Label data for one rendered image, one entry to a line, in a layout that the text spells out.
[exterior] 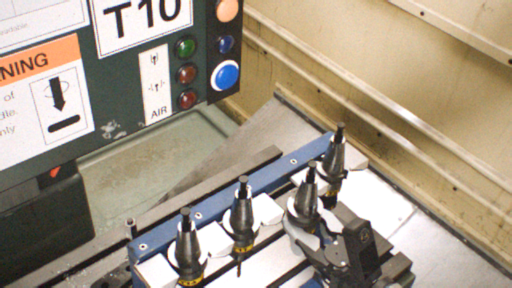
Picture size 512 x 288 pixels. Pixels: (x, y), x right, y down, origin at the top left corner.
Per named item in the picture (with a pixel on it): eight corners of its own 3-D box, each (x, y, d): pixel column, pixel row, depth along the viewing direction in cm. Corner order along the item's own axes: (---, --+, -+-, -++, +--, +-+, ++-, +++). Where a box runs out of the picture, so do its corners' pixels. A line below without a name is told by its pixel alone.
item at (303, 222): (305, 197, 105) (306, 187, 103) (328, 218, 101) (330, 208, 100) (278, 211, 102) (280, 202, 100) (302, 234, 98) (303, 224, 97)
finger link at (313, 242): (270, 245, 103) (312, 272, 100) (273, 224, 99) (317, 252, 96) (279, 234, 105) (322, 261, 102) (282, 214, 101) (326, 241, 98)
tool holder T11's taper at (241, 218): (247, 206, 99) (249, 180, 94) (259, 225, 96) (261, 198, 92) (224, 215, 97) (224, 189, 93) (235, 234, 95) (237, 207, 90)
